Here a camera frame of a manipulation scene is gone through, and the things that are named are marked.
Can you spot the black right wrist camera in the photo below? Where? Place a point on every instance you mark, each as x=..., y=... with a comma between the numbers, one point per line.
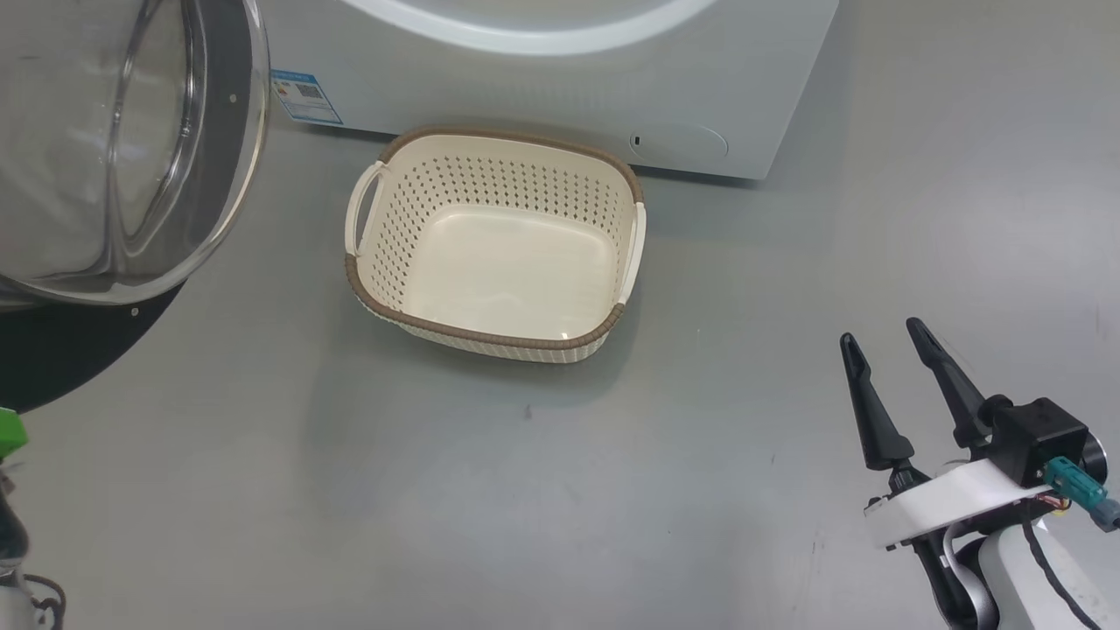
x=1037, y=433

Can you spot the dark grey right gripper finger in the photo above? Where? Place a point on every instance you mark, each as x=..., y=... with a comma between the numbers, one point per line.
x=958, y=394
x=875, y=420

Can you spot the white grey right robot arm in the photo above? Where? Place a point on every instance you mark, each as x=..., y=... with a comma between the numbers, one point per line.
x=1015, y=586

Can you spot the cream perforated laundry basket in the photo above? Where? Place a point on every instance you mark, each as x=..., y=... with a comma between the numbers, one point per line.
x=516, y=271

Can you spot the round glass washing machine door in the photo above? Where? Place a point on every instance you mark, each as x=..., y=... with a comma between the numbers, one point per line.
x=219, y=114

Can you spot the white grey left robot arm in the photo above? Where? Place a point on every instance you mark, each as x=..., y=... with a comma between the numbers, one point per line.
x=9, y=534

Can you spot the white washing machine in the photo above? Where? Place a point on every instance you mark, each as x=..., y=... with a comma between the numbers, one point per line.
x=560, y=87

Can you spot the blue energy label sticker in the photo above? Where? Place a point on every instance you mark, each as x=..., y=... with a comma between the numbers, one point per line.
x=306, y=98

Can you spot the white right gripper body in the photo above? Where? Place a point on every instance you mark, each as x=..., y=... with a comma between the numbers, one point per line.
x=945, y=503

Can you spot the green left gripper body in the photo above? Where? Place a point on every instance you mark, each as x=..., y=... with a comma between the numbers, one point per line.
x=10, y=433

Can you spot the round filter cover hatch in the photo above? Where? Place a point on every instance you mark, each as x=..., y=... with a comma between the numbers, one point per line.
x=678, y=142

